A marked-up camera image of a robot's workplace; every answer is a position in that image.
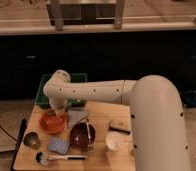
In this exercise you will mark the metal cup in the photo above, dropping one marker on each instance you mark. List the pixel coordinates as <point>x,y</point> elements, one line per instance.
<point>32,140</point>

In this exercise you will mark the white dish brush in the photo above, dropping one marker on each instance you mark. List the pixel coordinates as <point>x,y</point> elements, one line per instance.
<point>44,158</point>

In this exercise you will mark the dark blue object on floor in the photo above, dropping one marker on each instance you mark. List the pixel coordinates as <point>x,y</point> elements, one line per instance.
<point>189,99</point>

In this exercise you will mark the dark maroon bowl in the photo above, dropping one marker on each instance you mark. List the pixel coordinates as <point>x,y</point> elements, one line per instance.
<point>78,136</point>

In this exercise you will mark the white cup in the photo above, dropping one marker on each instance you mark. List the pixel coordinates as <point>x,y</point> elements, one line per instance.
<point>114,141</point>

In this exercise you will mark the red bowl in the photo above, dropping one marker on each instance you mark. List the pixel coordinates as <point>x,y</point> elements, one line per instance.
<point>51,124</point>

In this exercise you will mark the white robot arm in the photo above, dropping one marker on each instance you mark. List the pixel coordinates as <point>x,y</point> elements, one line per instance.
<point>157,116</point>

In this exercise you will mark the metal frame stand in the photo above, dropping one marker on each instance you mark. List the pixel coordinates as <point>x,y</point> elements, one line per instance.
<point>85,12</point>

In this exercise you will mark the grey cloth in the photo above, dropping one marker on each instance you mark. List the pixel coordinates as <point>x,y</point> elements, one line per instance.
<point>75,116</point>

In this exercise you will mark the brown black sponge block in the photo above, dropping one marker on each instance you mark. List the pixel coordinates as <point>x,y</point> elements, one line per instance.
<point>119,126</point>

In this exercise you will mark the green plastic tray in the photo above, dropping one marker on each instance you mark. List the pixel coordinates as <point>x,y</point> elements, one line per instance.
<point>42,100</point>

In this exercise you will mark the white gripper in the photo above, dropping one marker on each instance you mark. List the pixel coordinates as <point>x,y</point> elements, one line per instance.
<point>57,105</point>

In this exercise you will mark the blue sponge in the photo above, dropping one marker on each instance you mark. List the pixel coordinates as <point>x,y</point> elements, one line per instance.
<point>58,145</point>

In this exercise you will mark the white spoon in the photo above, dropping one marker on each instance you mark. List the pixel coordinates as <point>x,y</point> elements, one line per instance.
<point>88,130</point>

